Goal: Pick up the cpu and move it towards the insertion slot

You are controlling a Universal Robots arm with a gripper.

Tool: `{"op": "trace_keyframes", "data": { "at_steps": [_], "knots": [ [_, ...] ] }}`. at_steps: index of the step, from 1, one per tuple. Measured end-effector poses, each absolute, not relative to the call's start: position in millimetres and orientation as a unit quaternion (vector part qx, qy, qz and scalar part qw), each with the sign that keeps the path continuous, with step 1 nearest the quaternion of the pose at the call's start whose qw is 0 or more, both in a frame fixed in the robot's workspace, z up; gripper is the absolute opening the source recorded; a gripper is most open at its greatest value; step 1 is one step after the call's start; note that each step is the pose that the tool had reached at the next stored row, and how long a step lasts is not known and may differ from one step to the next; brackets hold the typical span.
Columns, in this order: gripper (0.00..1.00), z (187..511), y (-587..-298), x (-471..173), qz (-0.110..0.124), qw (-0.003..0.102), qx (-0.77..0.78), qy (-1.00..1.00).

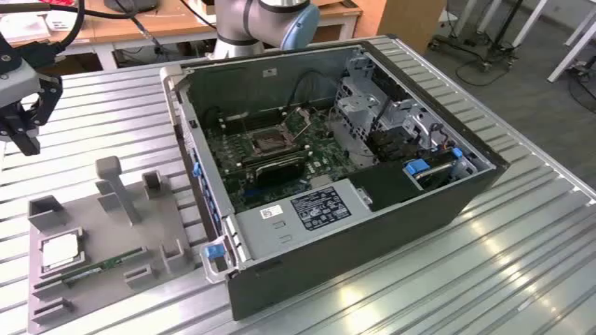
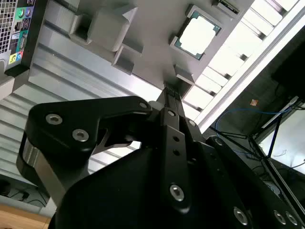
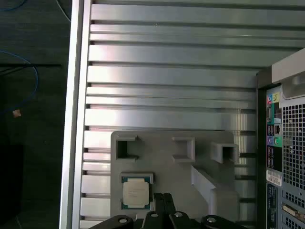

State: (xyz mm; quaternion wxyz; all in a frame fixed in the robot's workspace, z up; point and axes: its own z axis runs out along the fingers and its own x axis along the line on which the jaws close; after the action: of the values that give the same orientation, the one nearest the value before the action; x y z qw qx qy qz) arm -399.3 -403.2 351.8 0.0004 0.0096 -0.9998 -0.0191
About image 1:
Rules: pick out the green RAM stick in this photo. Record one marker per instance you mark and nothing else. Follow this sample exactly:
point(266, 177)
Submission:
point(102, 266)

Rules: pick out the small silver chipset heatsink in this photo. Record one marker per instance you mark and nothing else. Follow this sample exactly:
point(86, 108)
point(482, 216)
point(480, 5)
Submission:
point(321, 180)

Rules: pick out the blue disk carrier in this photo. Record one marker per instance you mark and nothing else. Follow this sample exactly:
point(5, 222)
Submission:
point(416, 167)

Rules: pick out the black open PC case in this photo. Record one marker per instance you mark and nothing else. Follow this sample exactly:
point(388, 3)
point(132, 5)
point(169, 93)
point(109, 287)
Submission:
point(325, 279)

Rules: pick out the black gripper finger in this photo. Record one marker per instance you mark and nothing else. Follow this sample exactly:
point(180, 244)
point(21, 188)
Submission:
point(28, 143)

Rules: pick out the black connector bundle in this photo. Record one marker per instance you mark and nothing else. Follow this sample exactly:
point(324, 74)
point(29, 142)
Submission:
point(386, 144)

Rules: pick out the white table frame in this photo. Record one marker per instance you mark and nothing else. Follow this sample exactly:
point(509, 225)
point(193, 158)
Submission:
point(530, 21)
point(569, 42)

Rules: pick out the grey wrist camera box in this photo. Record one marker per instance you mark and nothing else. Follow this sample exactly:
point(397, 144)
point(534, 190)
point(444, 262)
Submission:
point(16, 87)

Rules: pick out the black round base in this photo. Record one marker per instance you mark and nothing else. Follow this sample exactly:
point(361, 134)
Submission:
point(121, 4)

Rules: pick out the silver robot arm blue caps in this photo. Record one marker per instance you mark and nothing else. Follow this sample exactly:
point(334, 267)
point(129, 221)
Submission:
point(260, 24)

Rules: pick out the silver CPU green edge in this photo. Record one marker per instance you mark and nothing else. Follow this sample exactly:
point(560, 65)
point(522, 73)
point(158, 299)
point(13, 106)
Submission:
point(60, 253)

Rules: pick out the black expansion card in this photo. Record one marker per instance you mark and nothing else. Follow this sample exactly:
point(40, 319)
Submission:
point(278, 172)

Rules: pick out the silver power supply with label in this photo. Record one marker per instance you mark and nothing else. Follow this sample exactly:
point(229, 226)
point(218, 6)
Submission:
point(269, 237)

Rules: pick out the wooden cabinet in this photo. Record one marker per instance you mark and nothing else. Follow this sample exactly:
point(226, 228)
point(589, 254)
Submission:
point(409, 21)

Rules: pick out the blue slot clip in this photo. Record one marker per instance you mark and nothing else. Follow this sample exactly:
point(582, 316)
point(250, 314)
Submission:
point(196, 169)
point(205, 193)
point(212, 206)
point(216, 218)

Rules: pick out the white paper box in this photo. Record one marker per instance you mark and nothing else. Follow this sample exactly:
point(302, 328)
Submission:
point(22, 28)

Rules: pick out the black RAM slot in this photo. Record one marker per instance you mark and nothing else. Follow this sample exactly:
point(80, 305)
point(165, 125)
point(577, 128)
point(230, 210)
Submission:
point(265, 157)
point(260, 162)
point(253, 117)
point(253, 125)

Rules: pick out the black plastic shroud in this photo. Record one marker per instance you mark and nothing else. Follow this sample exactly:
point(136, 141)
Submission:
point(386, 185)

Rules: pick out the black wheeled stand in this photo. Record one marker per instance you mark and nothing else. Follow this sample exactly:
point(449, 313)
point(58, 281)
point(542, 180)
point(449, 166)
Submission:
point(500, 38)

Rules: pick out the CPU socket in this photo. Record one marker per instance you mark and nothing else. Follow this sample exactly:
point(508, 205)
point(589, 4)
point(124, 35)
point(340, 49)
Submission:
point(269, 143)

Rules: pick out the silver metal drive cage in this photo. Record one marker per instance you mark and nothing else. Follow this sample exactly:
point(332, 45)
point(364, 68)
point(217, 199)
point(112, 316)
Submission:
point(353, 104)

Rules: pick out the green motherboard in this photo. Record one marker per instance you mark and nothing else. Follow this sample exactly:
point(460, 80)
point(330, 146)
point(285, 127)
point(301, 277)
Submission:
point(321, 146)

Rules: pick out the blue board connector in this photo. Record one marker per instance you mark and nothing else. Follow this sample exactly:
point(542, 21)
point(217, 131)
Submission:
point(250, 193)

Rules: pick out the small blue clip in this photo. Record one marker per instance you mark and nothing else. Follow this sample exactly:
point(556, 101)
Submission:
point(456, 153)

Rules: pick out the grey parts rack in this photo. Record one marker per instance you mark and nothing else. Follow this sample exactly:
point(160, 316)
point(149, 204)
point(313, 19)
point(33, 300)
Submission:
point(116, 244)

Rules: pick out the thin metal locking lever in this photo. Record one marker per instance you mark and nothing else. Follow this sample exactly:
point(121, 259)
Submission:
point(304, 128)

